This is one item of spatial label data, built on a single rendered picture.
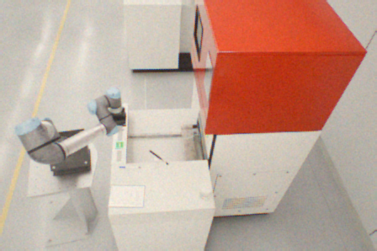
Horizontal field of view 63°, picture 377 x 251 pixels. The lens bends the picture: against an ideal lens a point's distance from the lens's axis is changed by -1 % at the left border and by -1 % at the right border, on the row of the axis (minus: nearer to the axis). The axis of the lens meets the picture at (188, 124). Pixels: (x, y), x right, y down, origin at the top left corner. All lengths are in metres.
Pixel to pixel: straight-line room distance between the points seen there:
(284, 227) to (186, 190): 1.36
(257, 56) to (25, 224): 2.42
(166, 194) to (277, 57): 1.01
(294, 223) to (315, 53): 1.87
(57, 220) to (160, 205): 1.35
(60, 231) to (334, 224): 2.44
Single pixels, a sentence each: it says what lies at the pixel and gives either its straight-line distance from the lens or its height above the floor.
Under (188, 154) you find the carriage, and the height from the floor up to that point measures 0.88.
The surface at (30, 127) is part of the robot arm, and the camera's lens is 1.56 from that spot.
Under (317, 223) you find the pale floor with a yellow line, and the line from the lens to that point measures 3.21.
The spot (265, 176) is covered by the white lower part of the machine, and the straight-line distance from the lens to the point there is 2.39.
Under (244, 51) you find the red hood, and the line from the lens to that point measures 1.49.
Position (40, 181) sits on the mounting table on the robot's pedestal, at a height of 0.82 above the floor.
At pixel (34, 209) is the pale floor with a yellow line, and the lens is 3.17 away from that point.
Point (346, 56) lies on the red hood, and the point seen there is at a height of 1.79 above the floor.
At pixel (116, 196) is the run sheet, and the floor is 0.97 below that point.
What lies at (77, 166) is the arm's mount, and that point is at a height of 0.89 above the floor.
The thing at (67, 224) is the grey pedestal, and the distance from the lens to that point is 2.99.
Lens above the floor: 2.65
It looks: 49 degrees down
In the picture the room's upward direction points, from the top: 6 degrees clockwise
